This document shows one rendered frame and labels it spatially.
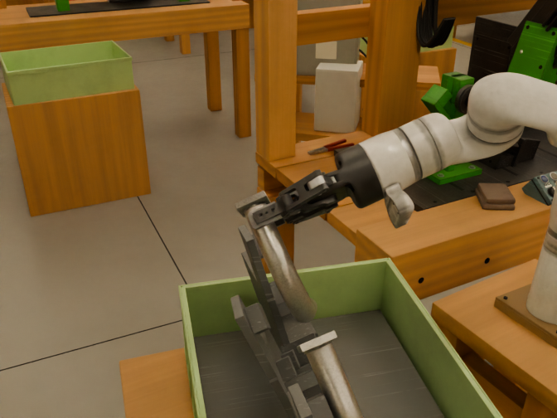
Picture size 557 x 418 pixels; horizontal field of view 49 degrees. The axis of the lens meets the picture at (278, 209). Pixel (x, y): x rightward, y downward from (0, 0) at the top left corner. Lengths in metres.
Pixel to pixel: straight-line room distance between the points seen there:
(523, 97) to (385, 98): 1.22
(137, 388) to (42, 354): 1.41
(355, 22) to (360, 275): 0.94
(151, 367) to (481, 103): 0.80
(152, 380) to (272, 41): 0.94
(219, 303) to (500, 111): 0.65
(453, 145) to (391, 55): 1.19
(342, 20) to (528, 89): 1.19
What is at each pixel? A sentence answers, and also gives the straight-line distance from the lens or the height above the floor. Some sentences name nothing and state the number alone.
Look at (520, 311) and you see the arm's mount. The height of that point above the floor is 0.87.
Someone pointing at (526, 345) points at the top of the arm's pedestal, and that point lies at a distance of 1.27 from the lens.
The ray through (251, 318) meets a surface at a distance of 0.79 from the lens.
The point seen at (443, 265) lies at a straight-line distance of 1.47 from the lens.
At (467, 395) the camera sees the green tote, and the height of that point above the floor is 0.93.
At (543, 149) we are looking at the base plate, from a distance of 2.01.
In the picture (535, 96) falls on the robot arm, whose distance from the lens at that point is 0.77.
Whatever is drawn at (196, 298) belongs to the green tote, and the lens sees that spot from 1.16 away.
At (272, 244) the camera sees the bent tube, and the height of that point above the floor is 1.23.
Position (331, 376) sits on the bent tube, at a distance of 0.66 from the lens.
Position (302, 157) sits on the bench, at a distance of 1.84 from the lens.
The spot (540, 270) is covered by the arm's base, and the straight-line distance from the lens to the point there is 1.27.
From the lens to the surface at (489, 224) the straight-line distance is 1.53.
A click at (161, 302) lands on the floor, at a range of 2.73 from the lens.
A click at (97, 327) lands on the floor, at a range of 2.65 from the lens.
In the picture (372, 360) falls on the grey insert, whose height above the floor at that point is 0.85.
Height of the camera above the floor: 1.63
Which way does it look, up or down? 29 degrees down
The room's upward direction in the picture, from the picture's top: straight up
